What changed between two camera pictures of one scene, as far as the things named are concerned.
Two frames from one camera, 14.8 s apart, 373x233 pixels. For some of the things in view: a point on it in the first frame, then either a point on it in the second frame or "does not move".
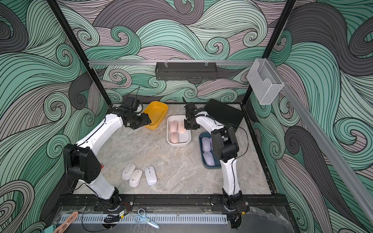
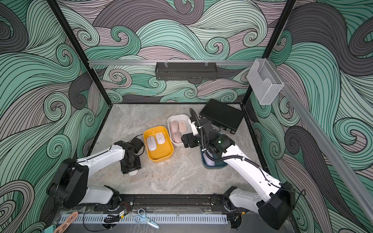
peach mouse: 181,127 does not move
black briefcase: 225,114 does not move
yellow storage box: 157,111 → 162,151
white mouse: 135,178 → 160,138
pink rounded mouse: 173,126 does not move
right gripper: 187,127 → 186,140
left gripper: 145,121 → 126,170
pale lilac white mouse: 150,175 → 151,143
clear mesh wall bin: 264,81 does not move
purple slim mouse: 209,159 does not move
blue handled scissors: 143,218 does not move
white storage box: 177,135 does not move
